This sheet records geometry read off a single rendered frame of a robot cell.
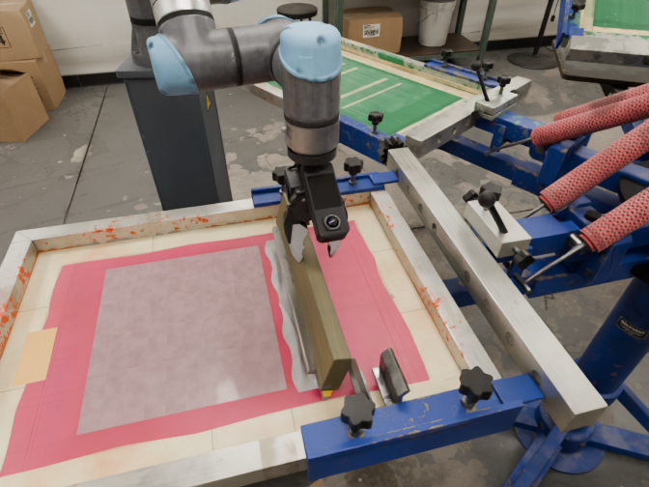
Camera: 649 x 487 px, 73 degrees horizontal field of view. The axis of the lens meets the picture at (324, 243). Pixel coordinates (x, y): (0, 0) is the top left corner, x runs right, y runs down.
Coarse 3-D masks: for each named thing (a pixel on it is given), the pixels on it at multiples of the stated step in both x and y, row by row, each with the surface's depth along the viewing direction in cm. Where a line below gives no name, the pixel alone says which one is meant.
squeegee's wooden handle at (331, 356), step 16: (304, 240) 78; (288, 256) 83; (304, 256) 75; (304, 272) 73; (320, 272) 72; (304, 288) 72; (320, 288) 69; (304, 304) 72; (320, 304) 67; (304, 320) 72; (320, 320) 65; (336, 320) 65; (320, 336) 64; (336, 336) 62; (320, 352) 64; (336, 352) 60; (320, 368) 64; (336, 368) 61; (320, 384) 64; (336, 384) 63
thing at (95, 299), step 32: (352, 224) 97; (128, 256) 90; (160, 256) 90; (192, 256) 90; (224, 256) 90; (256, 256) 90; (320, 256) 90; (352, 256) 90; (64, 288) 83; (96, 288) 83; (128, 288) 83; (160, 288) 83; (192, 288) 83; (224, 288) 83; (256, 288) 83; (352, 288) 83; (64, 320) 77; (96, 320) 77; (128, 320) 77; (160, 320) 77
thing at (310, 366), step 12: (276, 228) 90; (276, 240) 87; (288, 264) 82; (288, 276) 79; (288, 288) 77; (300, 312) 73; (300, 324) 71; (300, 336) 69; (300, 348) 69; (312, 360) 66; (312, 372) 65
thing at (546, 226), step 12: (540, 216) 85; (552, 216) 85; (528, 228) 83; (540, 228) 83; (552, 228) 83; (564, 228) 83; (480, 240) 80; (540, 240) 81; (552, 240) 82; (564, 240) 83; (492, 252) 80; (540, 252) 84; (552, 252) 85
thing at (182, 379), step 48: (384, 288) 83; (144, 336) 75; (192, 336) 75; (240, 336) 75; (384, 336) 75; (48, 384) 68; (96, 384) 68; (144, 384) 68; (192, 384) 68; (240, 384) 68; (288, 384) 68; (48, 432) 62; (96, 432) 62; (144, 432) 62; (192, 432) 62
